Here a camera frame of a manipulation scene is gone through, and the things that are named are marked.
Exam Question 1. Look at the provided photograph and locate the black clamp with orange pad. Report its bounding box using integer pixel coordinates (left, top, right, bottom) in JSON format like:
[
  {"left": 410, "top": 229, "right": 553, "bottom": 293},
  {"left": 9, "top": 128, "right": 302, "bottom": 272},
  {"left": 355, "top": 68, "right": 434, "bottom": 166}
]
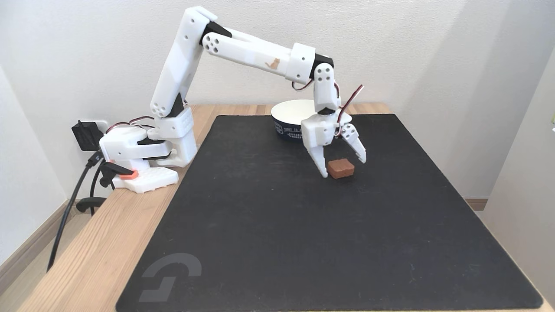
[{"left": 76, "top": 160, "right": 140, "bottom": 214}]

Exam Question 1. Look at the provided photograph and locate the brown block toy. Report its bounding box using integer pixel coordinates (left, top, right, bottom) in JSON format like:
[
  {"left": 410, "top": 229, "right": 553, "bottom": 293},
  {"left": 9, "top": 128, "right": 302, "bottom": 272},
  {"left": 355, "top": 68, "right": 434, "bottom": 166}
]
[{"left": 327, "top": 158, "right": 355, "bottom": 179}]

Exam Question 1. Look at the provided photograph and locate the wooden baseboard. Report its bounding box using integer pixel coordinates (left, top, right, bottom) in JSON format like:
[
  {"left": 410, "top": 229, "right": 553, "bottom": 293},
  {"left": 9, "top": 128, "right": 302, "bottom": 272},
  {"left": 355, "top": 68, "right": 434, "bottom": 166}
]
[{"left": 0, "top": 199, "right": 81, "bottom": 296}]

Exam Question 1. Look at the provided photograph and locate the thick black power cable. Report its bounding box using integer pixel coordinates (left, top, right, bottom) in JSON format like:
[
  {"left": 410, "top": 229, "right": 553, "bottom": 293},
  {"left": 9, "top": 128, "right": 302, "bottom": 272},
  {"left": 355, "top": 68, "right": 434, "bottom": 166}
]
[{"left": 46, "top": 149, "right": 104, "bottom": 273}]

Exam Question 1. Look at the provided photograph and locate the white navy paper bowl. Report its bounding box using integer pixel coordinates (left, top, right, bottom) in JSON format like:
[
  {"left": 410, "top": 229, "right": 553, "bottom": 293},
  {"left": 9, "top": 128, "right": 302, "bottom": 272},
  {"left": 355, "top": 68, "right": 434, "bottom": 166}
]
[{"left": 271, "top": 99, "right": 353, "bottom": 140}]

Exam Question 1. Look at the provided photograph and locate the red black servo cable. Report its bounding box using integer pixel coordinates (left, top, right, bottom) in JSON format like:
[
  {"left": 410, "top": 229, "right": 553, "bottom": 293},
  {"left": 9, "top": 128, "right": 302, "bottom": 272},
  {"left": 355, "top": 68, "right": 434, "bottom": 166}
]
[{"left": 333, "top": 82, "right": 364, "bottom": 138}]

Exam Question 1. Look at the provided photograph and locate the base servo cable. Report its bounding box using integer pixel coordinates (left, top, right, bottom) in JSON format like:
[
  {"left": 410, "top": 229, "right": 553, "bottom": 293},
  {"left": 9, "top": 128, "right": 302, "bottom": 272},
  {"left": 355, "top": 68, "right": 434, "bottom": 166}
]
[{"left": 105, "top": 115, "right": 156, "bottom": 134}]

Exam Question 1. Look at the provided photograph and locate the black power adapter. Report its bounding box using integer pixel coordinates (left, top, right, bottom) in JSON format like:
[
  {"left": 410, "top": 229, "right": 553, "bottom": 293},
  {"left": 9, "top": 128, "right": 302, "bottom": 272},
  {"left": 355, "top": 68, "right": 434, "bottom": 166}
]
[{"left": 71, "top": 120, "right": 104, "bottom": 152}]

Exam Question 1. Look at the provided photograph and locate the thin black cable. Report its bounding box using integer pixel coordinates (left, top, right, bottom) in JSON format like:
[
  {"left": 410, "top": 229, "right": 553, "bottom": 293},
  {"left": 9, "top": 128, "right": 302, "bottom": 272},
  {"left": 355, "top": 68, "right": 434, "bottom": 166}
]
[{"left": 89, "top": 167, "right": 104, "bottom": 216}]

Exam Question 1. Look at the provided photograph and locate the black desk mat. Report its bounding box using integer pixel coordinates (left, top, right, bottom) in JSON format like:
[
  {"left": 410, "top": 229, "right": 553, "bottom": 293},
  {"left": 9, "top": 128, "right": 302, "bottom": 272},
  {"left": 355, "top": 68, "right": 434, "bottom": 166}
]
[{"left": 116, "top": 114, "right": 544, "bottom": 312}]

